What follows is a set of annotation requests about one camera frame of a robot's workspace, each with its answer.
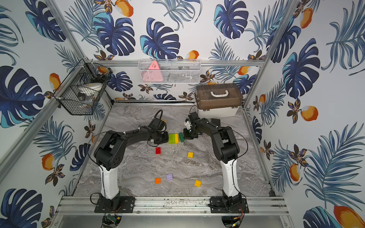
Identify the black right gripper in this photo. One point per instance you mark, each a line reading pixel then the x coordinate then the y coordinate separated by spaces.
pixel 186 136

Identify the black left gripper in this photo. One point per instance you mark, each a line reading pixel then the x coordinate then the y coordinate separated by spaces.
pixel 164 137

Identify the dark green lego brick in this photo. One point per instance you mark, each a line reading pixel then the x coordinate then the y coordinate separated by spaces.
pixel 181 137

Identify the lime green lego brick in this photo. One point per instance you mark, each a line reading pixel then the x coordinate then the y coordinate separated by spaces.
pixel 171 139

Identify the purple small lego brick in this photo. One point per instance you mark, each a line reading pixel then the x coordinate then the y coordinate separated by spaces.
pixel 169 177

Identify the yellow small lego brick front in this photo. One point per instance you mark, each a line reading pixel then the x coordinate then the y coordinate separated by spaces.
pixel 198 183

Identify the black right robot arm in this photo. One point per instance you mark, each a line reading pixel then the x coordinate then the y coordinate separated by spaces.
pixel 226 150

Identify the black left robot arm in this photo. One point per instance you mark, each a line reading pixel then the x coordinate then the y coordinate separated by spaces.
pixel 109 155

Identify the black battery box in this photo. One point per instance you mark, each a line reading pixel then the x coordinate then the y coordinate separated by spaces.
pixel 216 122

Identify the brown lid tool box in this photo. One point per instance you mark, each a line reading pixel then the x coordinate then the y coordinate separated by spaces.
pixel 218 100

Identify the pink triangle object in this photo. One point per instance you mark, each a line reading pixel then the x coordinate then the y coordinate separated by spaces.
pixel 153 74

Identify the clear wall shelf tray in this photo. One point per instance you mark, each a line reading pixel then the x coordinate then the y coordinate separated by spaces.
pixel 175 71

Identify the black wire basket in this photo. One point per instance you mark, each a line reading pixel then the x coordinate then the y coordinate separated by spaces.
pixel 82 94

